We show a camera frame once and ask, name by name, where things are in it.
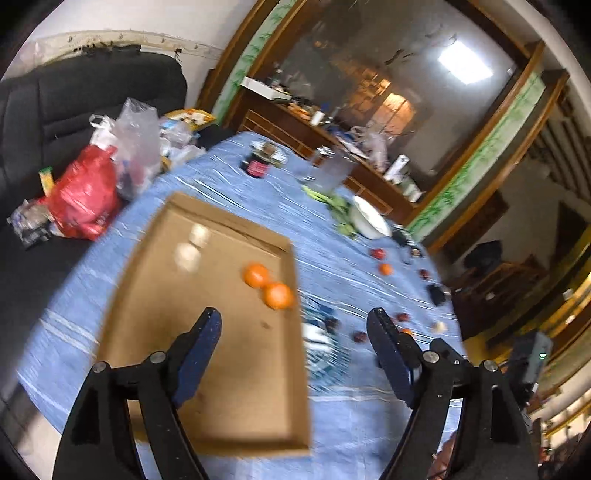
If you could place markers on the dried red date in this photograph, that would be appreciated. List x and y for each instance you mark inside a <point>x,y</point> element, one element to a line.
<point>402,317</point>
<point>425,274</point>
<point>331,323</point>
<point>360,336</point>

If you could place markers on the round patterned lid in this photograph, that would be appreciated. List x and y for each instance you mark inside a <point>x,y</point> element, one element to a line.
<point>272,150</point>

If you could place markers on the black leather sofa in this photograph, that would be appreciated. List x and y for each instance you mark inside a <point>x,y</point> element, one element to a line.
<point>69,101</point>

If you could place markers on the wooden sideboard cabinet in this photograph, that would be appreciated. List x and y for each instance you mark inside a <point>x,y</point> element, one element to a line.
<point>286,129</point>

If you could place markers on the clear glass pitcher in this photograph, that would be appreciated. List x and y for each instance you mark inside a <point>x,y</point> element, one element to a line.
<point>332,173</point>

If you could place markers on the shallow cardboard box tray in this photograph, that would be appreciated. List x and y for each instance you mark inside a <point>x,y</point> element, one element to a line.
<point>240,369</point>

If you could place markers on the wooden framed glass partition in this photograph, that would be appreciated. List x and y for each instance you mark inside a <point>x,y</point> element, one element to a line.
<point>346,46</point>

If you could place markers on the white bottle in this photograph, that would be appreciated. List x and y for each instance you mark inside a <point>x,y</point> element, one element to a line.
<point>397,167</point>

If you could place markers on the dark jar with pink label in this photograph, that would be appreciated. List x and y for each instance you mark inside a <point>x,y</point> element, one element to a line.
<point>257,167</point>

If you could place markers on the small pale yam piece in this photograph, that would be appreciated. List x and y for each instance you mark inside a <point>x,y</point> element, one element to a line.
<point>201,234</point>

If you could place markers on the dark wooden furniture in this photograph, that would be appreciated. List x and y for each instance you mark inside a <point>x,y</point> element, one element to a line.
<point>494,286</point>

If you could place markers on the white plastic bag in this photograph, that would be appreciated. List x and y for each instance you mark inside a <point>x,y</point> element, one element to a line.
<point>102,131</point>

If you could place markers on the white paper roll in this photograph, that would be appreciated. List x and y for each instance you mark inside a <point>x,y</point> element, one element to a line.
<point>317,117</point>

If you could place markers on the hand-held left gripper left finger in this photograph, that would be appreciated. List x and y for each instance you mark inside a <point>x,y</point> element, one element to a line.
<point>203,350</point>

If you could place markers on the red plastic bag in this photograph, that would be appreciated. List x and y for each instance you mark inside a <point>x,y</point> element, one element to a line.
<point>87,194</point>

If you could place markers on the flat white box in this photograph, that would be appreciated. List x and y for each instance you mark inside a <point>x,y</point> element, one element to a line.
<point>263,87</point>

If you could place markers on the crumpled clear plastic wrappers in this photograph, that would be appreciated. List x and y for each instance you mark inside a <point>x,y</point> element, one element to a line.
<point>30,221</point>

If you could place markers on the green leafy vegetable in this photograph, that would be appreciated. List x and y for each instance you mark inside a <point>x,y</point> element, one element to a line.
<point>339,207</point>

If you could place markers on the yellow green carton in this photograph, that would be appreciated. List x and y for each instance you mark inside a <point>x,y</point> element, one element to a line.
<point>47,180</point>

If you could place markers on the yellow snack packet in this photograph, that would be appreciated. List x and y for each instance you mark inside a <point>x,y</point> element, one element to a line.
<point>194,115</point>

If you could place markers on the red tomato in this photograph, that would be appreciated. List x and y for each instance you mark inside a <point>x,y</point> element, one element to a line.
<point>377,253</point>

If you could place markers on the translucent plastic bag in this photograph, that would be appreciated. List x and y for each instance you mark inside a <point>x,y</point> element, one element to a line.
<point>373,145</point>

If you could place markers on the small white boxes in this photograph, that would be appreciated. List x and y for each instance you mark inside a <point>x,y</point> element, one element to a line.
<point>411,191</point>

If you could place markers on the white bowl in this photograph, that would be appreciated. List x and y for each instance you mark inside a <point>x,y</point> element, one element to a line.
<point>369,217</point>

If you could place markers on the clear plastic bag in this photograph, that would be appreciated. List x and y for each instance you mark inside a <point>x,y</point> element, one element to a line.
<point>134,138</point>

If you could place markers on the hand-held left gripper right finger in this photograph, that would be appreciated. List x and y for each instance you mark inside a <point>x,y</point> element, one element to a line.
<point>392,364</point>

